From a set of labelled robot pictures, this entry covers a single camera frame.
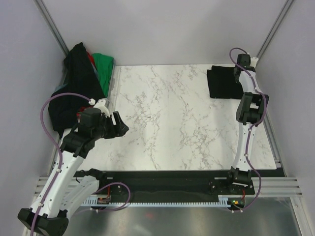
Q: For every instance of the left aluminium frame post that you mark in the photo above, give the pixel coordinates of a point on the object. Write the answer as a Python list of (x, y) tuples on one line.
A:
[(51, 24)]

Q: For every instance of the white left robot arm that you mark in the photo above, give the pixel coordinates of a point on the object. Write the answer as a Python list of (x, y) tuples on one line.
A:
[(50, 213)]

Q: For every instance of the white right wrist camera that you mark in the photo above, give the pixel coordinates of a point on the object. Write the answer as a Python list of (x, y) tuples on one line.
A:
[(253, 61)]

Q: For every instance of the right aluminium frame post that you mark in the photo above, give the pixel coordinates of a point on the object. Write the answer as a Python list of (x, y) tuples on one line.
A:
[(274, 28)]

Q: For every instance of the aluminium front rail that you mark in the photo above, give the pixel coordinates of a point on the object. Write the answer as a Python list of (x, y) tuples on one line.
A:
[(270, 186)]

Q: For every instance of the black t shirt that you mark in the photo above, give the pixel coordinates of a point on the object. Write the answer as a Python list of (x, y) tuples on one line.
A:
[(80, 79), (222, 84)]

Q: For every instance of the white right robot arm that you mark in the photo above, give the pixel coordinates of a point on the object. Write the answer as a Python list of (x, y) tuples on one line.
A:
[(250, 113)]

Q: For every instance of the green t shirt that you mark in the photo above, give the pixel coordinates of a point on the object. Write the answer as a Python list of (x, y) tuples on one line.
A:
[(104, 65)]

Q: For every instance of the aluminium frame post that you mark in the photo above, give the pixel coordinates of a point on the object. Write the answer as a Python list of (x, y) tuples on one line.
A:
[(51, 24), (274, 28)]

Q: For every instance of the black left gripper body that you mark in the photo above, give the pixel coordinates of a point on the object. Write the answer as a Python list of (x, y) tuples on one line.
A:
[(106, 130)]

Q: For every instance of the clear plastic bin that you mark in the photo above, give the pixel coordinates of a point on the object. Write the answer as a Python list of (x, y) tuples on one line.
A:
[(89, 76)]

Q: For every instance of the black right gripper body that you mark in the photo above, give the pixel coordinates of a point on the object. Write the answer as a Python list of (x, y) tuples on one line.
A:
[(237, 81)]

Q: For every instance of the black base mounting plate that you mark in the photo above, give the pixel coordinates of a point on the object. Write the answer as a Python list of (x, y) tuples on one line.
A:
[(128, 183)]

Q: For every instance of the white slotted cable duct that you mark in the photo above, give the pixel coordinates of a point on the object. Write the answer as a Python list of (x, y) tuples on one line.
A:
[(177, 200)]

